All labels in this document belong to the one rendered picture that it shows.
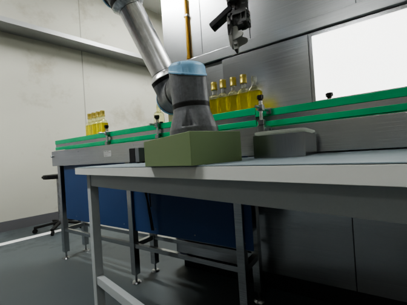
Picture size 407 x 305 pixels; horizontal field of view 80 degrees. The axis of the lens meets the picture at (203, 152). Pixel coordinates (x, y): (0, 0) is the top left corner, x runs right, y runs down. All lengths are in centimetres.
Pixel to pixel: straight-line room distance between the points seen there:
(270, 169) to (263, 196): 9
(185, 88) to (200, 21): 106
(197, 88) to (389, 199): 52
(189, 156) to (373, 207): 38
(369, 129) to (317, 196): 62
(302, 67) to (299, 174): 93
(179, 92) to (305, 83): 75
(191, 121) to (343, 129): 63
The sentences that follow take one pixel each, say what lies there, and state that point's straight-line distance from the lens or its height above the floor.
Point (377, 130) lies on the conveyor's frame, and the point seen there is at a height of 82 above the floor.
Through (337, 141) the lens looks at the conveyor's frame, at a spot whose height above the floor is 79.
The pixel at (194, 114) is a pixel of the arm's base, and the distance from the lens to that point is 70.
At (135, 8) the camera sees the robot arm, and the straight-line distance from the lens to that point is 96.
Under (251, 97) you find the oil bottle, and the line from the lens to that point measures 122.
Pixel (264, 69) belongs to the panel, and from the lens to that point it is 140.
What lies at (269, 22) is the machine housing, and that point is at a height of 145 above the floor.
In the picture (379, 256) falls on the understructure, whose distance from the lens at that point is 139.
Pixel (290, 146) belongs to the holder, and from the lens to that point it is 83.
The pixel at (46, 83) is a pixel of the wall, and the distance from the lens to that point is 405.
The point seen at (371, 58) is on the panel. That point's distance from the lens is 132.
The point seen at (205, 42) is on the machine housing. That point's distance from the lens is 167.
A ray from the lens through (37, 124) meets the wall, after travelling 390.
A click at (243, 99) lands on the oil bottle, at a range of 124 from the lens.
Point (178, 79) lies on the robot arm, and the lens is 74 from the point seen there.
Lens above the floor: 78
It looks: level
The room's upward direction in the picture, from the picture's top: 4 degrees counter-clockwise
